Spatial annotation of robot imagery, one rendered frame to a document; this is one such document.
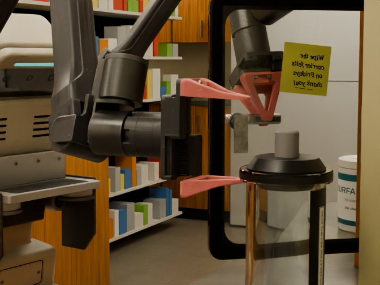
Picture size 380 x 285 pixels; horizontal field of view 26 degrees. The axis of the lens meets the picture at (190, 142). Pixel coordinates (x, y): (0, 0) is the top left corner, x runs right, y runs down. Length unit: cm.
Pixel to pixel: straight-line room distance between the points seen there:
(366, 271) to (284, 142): 21
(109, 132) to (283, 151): 22
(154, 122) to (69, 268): 316
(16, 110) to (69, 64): 58
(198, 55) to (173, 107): 620
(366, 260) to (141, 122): 32
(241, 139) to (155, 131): 26
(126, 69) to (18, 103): 69
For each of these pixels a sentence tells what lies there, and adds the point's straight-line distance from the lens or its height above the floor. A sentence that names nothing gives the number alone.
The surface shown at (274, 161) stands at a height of 118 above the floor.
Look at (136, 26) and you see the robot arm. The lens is 179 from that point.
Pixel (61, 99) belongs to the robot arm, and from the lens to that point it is 111.
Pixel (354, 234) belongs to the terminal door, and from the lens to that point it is 132.
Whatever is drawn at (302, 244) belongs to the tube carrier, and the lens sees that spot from 94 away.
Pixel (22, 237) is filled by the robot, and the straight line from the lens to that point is 179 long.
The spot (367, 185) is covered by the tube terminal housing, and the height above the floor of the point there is 114.
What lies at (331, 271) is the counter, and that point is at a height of 94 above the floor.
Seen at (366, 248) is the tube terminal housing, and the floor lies 106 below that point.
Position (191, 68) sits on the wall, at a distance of 719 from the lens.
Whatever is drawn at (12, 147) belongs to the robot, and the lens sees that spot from 171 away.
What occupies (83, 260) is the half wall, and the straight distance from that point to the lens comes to 424.
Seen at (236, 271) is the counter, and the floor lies 94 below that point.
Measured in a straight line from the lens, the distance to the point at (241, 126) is 121.
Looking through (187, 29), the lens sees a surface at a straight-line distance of 684.
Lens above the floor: 129
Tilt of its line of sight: 6 degrees down
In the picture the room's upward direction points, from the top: straight up
